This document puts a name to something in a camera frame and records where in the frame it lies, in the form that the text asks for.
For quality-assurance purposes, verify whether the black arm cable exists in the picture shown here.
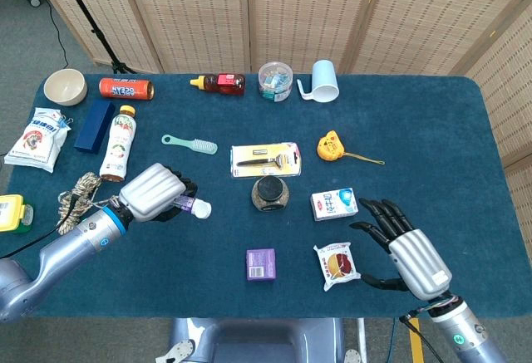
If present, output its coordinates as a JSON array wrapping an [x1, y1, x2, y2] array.
[[0, 191, 84, 261], [399, 314, 442, 363]]

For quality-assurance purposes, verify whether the purple white toothpaste tube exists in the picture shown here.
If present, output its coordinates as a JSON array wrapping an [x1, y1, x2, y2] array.
[[173, 195, 213, 219]]

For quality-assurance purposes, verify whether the yellow tape measure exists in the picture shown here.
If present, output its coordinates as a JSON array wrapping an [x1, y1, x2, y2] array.
[[316, 130, 386, 166]]

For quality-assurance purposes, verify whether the bear-shaped honey bottle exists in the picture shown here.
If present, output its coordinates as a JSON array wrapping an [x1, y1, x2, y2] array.
[[190, 72, 247, 97]]

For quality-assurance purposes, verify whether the thin black floor cable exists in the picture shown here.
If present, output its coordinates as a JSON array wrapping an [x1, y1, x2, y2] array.
[[47, 2, 71, 70]]

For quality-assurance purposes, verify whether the white table leg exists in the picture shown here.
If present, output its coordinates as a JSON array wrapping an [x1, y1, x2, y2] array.
[[356, 317, 369, 363]]

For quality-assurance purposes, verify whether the yellow green container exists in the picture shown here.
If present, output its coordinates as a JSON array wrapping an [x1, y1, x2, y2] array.
[[0, 194, 36, 234]]

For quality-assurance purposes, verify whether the black tripod stand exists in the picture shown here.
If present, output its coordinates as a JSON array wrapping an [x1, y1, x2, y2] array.
[[52, 0, 138, 76]]

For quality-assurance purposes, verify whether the carded black tool pack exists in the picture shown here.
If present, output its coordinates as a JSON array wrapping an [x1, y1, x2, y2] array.
[[229, 141, 303, 180]]

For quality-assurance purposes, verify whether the white mug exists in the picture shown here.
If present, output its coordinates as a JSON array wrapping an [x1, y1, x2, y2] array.
[[296, 59, 340, 104]]

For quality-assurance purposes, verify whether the clear jar of binder clips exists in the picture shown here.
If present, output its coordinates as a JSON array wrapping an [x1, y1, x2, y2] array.
[[258, 61, 295, 103]]

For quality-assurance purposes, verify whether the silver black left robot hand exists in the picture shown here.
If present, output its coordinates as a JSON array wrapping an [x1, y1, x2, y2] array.
[[118, 162, 200, 223]]

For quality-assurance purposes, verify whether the orange Arctic Ocean can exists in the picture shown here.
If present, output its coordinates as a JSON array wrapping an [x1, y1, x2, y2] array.
[[98, 77, 155, 101]]

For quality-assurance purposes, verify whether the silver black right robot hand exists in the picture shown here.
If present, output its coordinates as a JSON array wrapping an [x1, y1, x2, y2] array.
[[349, 198, 453, 301]]

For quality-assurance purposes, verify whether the white blue milk carton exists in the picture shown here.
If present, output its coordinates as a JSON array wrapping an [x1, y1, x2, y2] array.
[[309, 187, 359, 222]]

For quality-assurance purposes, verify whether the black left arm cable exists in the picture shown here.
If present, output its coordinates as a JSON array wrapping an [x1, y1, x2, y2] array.
[[0, 191, 84, 261]]

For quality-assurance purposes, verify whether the braided rope bundle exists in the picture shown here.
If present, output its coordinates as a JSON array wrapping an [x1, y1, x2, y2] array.
[[55, 171, 121, 236]]

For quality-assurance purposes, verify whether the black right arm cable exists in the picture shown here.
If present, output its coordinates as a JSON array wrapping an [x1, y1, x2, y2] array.
[[399, 314, 442, 363]]

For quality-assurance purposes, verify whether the white powder bag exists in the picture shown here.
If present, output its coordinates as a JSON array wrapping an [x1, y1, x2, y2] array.
[[3, 107, 72, 174]]

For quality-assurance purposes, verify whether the purple soap box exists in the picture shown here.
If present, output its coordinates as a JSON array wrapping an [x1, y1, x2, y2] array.
[[245, 248, 278, 282]]

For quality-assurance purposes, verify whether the round glass jar black lid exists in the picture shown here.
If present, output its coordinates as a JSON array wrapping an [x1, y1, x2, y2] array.
[[250, 174, 291, 213]]

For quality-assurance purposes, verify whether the white drink bottle yellow cap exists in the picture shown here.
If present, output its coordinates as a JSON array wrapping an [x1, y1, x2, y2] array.
[[98, 105, 138, 184]]

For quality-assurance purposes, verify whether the beige bowl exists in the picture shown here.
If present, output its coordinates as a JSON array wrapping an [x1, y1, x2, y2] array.
[[43, 68, 89, 107]]

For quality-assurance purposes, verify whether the bamboo folding screen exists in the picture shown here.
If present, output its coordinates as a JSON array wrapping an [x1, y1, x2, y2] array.
[[27, 0, 532, 239]]

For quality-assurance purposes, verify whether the mint green brush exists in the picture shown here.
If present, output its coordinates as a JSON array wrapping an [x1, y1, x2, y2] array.
[[160, 133, 219, 156]]

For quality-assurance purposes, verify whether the blue cable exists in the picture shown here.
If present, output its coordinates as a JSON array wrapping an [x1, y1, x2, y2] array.
[[388, 317, 398, 363]]

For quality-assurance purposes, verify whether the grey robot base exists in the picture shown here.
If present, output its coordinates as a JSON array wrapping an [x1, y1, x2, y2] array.
[[155, 316, 369, 363]]

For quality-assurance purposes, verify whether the blue table cloth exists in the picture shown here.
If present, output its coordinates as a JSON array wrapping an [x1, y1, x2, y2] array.
[[0, 72, 527, 321]]

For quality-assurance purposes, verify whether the navy blue long box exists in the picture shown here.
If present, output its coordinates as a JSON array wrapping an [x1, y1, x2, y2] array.
[[73, 99, 116, 155]]

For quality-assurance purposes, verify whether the white pastry snack packet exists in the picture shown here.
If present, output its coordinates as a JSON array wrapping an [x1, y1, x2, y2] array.
[[313, 242, 362, 292]]

